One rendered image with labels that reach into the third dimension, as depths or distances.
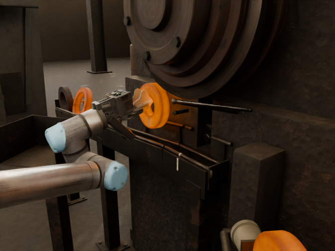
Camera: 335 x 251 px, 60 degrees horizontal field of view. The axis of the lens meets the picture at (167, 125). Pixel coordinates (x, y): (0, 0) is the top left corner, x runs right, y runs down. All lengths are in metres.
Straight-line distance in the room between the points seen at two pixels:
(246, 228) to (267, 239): 0.14
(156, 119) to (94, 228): 0.97
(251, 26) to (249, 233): 0.40
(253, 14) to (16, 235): 1.62
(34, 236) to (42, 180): 1.15
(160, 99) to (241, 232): 0.49
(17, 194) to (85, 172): 0.17
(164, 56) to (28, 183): 0.40
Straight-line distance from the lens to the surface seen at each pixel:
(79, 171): 0.74
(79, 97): 1.69
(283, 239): 0.46
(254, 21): 0.62
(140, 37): 0.78
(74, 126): 0.85
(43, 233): 1.82
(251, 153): 0.66
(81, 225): 1.81
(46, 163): 1.13
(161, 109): 0.92
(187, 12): 0.63
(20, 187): 0.66
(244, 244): 0.54
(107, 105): 0.89
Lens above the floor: 1.06
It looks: 18 degrees down
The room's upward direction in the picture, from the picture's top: straight up
